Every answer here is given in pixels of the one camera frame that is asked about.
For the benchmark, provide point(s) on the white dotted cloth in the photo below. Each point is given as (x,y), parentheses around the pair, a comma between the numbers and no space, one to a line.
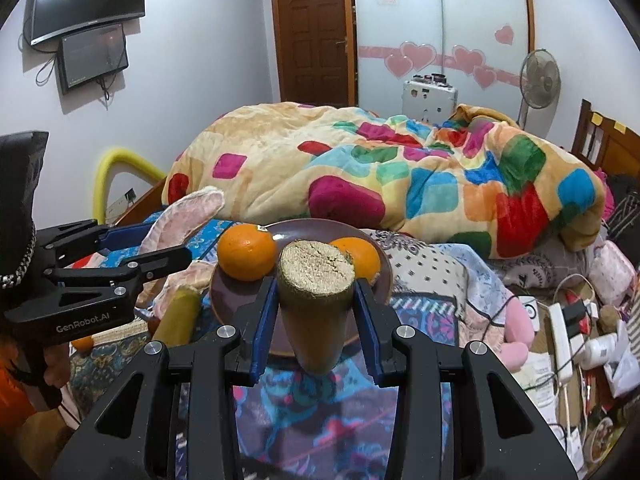
(430,270)

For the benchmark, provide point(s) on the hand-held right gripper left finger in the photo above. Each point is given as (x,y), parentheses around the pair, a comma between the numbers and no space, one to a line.
(263,327)

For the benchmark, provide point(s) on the wooden headboard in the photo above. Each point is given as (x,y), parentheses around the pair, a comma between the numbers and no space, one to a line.
(600,140)

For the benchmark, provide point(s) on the brown wooden door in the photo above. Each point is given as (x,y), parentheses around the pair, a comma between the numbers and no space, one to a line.
(312,30)

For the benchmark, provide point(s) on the purple plate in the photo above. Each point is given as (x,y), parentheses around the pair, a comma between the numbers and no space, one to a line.
(235,300)

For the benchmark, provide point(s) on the white power strip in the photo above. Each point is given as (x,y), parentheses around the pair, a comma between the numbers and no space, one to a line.
(561,340)

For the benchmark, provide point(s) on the blue patterned bedsheet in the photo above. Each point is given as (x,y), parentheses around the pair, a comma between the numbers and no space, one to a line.
(310,415)

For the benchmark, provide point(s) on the white plastic bottle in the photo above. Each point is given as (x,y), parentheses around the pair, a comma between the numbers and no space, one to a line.
(599,349)

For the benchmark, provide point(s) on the yellow foam tube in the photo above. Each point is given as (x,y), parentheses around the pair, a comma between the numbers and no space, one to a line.
(107,170)

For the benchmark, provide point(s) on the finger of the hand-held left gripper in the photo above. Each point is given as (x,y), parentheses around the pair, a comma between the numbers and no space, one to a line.
(122,236)
(150,262)

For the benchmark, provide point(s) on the slim sugarcane piece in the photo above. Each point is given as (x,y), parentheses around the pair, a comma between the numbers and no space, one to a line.
(177,312)

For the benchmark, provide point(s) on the colourful checked blanket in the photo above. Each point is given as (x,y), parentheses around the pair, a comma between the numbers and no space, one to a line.
(350,160)

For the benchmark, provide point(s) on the thick sugarcane piece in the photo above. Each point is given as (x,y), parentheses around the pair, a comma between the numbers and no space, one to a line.
(315,305)

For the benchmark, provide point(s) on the small mandarin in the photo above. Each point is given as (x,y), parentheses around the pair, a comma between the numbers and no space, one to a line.
(81,343)

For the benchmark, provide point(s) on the large orange with sticker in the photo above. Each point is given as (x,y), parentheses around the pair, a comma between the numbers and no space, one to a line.
(246,250)

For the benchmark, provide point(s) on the pink patterned pillow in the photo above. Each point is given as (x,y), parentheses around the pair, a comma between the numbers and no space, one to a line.
(614,272)

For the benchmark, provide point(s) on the dark studded cloth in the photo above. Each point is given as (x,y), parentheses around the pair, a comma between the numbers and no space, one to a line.
(17,200)

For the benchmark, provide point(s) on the standing fan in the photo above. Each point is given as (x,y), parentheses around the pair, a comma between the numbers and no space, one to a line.
(540,77)

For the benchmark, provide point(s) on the plain orange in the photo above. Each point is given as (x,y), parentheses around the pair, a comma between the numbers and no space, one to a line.
(365,257)

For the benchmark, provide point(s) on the frosted wardrobe door with hearts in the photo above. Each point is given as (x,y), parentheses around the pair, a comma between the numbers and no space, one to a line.
(440,15)

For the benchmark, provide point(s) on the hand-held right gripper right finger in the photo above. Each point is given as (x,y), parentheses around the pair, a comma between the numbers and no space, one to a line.
(369,332)

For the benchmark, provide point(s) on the white metal box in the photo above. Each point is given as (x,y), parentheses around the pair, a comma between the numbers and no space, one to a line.
(429,97)

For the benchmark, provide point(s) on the pink plush rabbit toy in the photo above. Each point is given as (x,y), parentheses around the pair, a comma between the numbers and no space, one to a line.
(185,210)

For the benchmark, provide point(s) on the small wall monitor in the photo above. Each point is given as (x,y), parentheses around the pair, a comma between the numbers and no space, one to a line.
(92,55)

